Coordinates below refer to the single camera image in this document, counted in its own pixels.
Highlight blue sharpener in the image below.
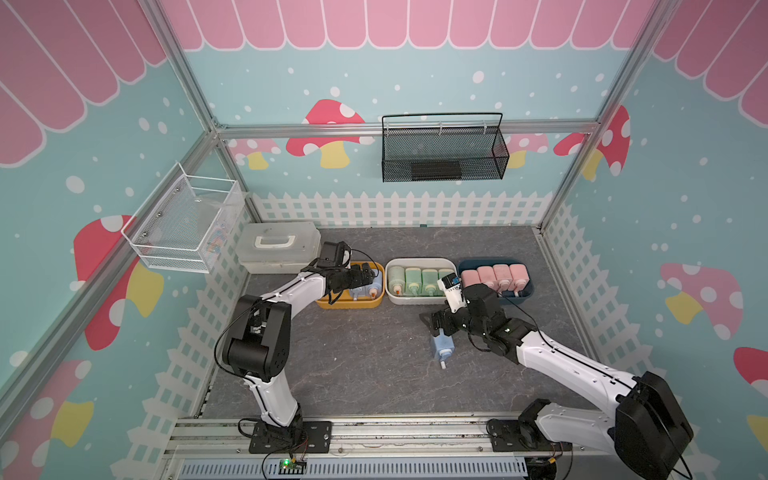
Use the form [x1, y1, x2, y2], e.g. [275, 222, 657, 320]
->
[365, 270, 383, 300]
[350, 286, 370, 301]
[432, 334, 455, 370]

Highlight teal storage box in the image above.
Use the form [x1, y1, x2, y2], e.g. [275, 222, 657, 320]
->
[458, 257, 534, 304]

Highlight green sharpener bottom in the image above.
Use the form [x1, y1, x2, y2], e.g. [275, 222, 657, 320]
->
[421, 268, 439, 297]

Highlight pink sharpener bottom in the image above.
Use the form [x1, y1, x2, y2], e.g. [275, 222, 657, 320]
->
[477, 266, 498, 291]

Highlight pink sharpener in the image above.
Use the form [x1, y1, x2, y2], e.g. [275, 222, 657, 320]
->
[477, 266, 498, 291]
[509, 263, 530, 297]
[461, 269, 481, 288]
[493, 263, 514, 293]

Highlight white storage box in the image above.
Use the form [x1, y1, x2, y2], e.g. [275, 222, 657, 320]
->
[385, 257, 457, 305]

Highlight yellow storage box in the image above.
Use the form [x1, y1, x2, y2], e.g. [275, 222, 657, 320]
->
[316, 261, 385, 310]

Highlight pale green sharpener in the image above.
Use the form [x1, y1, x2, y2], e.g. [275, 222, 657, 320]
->
[388, 265, 405, 296]

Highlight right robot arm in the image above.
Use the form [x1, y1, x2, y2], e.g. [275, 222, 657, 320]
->
[422, 274, 694, 479]

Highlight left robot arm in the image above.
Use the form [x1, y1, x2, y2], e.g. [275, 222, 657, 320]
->
[214, 242, 381, 432]

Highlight translucent lidded case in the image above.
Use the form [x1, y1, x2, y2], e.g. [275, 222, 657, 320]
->
[235, 222, 321, 275]

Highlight green circuit board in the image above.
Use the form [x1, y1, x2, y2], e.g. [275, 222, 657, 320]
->
[278, 458, 307, 475]

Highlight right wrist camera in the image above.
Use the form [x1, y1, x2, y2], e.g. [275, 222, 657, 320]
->
[438, 272, 466, 313]

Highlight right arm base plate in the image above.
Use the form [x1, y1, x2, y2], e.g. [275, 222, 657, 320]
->
[486, 418, 572, 457]

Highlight black wire mesh basket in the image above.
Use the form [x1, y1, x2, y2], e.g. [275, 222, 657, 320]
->
[381, 112, 510, 182]

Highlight white wire mesh basket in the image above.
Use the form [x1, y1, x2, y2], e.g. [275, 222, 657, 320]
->
[121, 164, 245, 274]

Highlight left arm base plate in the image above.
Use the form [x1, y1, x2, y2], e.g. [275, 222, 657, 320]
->
[248, 420, 333, 454]

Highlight aluminium rail frame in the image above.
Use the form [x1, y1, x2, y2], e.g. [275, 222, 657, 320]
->
[154, 413, 635, 479]

